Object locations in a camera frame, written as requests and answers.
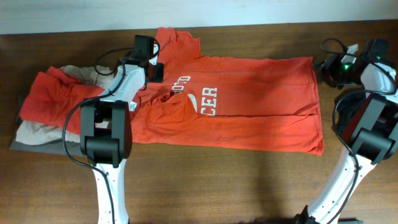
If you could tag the folded red shirt on stack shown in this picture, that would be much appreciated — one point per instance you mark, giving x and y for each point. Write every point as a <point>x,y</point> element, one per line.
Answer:
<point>53,95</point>

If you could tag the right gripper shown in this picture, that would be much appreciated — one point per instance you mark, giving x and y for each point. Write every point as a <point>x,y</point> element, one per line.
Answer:
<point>328,70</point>

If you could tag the red soccer t-shirt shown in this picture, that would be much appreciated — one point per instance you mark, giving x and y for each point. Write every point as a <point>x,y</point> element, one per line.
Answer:
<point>239,103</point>

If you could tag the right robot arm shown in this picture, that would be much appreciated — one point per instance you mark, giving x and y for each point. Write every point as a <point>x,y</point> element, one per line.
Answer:
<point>363,119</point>

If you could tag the black garment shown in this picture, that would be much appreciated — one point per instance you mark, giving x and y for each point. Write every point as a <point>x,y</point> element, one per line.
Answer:
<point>350,103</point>

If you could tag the folded beige garment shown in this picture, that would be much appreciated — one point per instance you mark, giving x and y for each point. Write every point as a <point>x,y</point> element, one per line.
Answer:
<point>88,76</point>

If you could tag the folded grey garment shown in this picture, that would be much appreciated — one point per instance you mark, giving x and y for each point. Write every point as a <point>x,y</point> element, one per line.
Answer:
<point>36,137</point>

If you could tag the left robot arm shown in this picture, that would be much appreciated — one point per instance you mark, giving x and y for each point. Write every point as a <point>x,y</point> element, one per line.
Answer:
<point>105,125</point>

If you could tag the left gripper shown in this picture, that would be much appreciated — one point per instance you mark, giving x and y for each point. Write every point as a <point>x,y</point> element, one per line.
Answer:
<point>158,76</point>

